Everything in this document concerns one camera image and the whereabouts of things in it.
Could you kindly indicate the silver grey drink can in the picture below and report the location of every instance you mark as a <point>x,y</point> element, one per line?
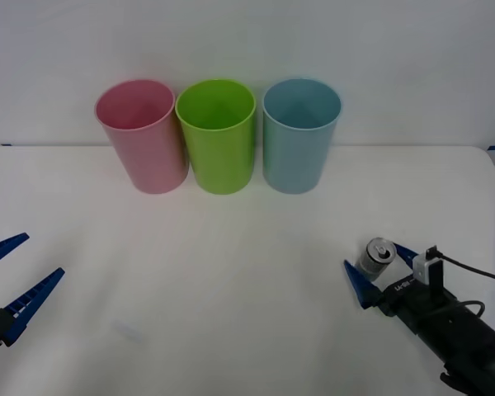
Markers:
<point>373,260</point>

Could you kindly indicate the pale blue plastic bin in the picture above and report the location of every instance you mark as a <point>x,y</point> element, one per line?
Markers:
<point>293,165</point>

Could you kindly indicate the green plastic bin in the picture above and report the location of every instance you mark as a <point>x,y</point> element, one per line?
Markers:
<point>220,165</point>

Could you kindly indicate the pink plastic bin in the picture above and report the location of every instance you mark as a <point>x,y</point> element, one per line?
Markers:
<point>148,161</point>

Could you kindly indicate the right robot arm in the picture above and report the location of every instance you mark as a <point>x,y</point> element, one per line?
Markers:
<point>478,377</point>

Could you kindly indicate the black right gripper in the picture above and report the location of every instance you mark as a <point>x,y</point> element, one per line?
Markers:
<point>445,321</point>

